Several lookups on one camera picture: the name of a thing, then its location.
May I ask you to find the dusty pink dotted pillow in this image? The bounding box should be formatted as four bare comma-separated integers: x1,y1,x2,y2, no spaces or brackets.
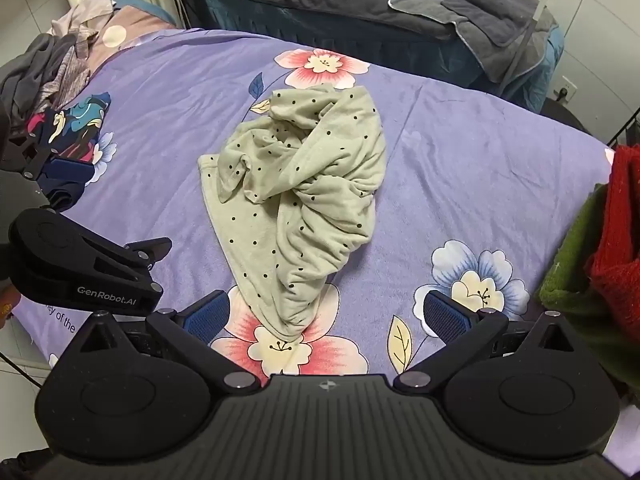
87,2,187,63

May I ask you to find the grey towel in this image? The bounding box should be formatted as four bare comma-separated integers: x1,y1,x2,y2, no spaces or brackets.
387,0,548,85

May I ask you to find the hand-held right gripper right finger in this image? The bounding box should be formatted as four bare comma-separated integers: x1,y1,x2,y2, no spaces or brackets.
394,289,585,393

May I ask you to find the black cable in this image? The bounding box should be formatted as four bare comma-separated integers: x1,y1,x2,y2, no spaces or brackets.
0,350,47,391

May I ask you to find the green cloth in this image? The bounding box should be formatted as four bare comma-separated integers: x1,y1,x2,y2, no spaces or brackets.
536,184,640,397

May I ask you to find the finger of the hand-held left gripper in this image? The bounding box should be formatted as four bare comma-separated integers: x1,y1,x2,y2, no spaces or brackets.
0,132,97,187
75,221,173,297

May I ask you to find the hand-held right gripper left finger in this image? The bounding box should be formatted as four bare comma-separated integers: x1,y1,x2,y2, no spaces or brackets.
65,289,262,393

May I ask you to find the navy cartoon print garment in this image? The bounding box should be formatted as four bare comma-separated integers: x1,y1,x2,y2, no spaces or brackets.
27,91,117,211

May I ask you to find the cream polka dot shirt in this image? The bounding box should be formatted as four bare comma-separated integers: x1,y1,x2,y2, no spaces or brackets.
197,82,390,343

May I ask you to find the purple floral bed sheet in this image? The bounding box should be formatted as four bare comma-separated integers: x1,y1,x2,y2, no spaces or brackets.
10,27,640,381

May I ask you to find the beige crumpled garment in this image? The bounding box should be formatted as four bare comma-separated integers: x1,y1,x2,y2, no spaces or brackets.
49,0,117,61

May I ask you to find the blue bed cover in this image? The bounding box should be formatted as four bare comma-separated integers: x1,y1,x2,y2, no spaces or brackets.
199,0,567,113

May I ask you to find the white wall socket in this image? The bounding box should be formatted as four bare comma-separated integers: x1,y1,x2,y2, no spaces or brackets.
554,76,578,105

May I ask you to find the red knitted cloth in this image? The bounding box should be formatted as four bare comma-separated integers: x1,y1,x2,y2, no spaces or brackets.
587,144,640,328

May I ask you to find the grey crumpled garment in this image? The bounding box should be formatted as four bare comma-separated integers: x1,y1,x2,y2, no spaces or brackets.
0,34,92,123

